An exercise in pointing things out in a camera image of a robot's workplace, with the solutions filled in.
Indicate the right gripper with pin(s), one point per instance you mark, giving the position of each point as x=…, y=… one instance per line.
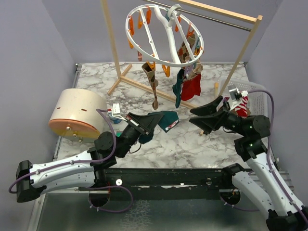
x=208, y=123

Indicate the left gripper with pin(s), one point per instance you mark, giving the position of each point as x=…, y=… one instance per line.
x=147, y=123

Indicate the dark teal sock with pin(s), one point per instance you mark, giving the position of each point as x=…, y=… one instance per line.
x=169, y=120
x=177, y=88

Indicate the red white striped sock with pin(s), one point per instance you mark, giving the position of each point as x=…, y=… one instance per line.
x=242, y=110

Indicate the purple clothespin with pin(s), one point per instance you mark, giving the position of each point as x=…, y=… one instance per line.
x=187, y=70

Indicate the beige argyle sock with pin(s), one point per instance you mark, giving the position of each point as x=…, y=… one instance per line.
x=182, y=52
x=149, y=70

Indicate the wooden hanger rack frame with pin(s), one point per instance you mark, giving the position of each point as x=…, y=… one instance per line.
x=171, y=18

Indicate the white round clip hanger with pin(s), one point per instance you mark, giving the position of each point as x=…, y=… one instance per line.
x=158, y=33

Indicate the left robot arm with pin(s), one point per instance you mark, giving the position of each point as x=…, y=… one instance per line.
x=85, y=169

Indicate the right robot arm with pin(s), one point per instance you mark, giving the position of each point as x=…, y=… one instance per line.
x=281, y=208

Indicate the yellow highlighter marker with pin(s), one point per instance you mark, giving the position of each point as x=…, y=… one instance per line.
x=216, y=85

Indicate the teal green small box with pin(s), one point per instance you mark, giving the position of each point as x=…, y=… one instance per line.
x=118, y=133

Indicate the blue patterned round tin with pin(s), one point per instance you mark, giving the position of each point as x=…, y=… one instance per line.
x=114, y=119

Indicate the red beige reindeer sock front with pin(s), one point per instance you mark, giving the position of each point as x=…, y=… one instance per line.
x=192, y=86

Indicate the white plastic basket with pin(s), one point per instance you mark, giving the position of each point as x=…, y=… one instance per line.
x=258, y=103

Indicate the yellow orange clothespin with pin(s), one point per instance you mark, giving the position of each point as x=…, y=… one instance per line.
x=166, y=70

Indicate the pink clothespin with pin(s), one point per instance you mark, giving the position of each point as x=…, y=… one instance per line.
x=139, y=54

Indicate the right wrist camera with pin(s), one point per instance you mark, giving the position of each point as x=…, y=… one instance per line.
x=237, y=97

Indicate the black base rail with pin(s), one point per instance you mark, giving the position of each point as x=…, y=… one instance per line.
x=163, y=183

